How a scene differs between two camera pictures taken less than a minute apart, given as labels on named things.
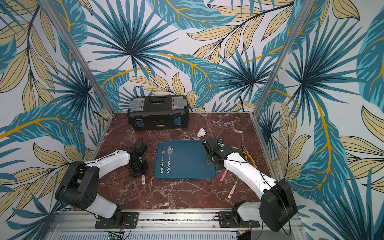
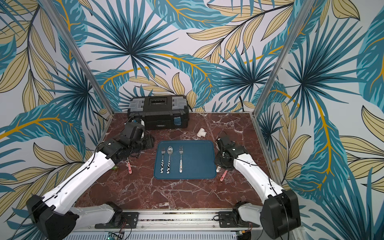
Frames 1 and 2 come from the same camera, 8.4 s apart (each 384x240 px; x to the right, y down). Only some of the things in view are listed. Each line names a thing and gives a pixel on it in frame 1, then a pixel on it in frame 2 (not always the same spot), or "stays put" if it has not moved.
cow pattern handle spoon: x=169 y=151 stays put
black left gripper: x=132 y=173 → x=150 y=142
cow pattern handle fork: x=163 y=150 stays put
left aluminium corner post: x=53 y=11 stays put
